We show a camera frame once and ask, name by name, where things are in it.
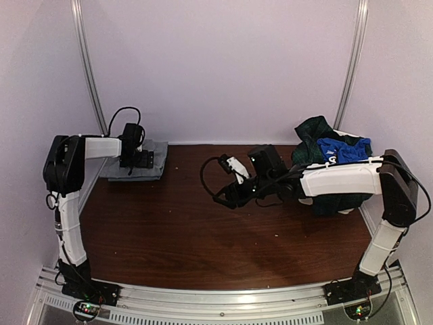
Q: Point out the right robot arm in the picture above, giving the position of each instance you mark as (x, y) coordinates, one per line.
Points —
(386, 176)

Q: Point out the right aluminium post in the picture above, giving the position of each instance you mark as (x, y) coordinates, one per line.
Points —
(354, 58)

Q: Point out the aluminium front rail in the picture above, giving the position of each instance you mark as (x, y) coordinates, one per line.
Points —
(304, 304)

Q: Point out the grey shirt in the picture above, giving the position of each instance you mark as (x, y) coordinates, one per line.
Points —
(114, 172)

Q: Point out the aluminium post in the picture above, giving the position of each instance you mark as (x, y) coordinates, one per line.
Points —
(79, 25)
(354, 58)

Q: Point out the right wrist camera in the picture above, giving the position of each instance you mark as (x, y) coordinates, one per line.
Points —
(231, 164)

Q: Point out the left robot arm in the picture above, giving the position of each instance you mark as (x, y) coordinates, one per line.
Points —
(64, 175)

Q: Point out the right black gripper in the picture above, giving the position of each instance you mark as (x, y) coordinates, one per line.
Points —
(232, 191)

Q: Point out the blue cloth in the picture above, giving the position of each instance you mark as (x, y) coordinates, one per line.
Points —
(338, 152)

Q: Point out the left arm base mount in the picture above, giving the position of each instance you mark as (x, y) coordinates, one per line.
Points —
(90, 294)

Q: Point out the dark green plaid garment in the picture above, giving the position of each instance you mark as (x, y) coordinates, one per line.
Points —
(308, 152)

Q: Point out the left aluminium post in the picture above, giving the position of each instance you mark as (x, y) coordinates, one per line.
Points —
(79, 25)

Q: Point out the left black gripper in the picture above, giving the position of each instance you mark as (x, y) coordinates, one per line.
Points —
(143, 164)

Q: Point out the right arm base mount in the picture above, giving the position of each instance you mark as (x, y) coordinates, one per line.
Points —
(354, 294)

